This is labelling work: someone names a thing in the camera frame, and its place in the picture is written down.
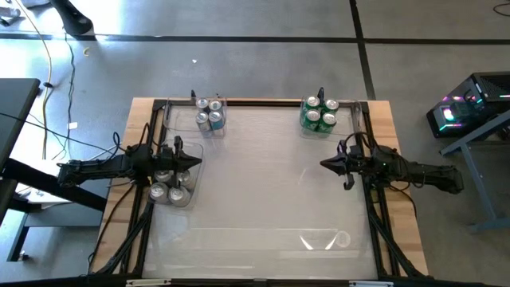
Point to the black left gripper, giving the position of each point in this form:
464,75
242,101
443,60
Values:
166,160

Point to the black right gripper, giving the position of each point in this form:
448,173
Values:
360,163

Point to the green soda can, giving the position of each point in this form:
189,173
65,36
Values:
330,104
313,101
313,116
329,119

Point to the blue silver energy drink can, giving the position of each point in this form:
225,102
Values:
215,104
202,104
215,119
202,119

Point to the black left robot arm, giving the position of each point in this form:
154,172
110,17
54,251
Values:
99,166

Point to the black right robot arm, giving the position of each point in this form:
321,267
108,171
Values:
422,171

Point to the white paper scrap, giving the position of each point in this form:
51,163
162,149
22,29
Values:
73,125

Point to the white label strip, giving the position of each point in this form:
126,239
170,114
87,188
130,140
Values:
149,282
370,284

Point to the white box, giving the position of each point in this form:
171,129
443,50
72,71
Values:
48,165

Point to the blue grey metal table stand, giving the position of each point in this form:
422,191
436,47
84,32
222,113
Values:
480,187

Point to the black computer case RGB lights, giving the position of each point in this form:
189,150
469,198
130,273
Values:
478,99

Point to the black desk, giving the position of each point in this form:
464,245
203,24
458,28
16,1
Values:
16,111

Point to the black curved stand foot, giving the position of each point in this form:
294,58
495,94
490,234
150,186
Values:
73,18

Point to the black post mount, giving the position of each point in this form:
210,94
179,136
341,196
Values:
193,95
320,93

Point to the black metal table frame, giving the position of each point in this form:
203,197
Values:
271,102

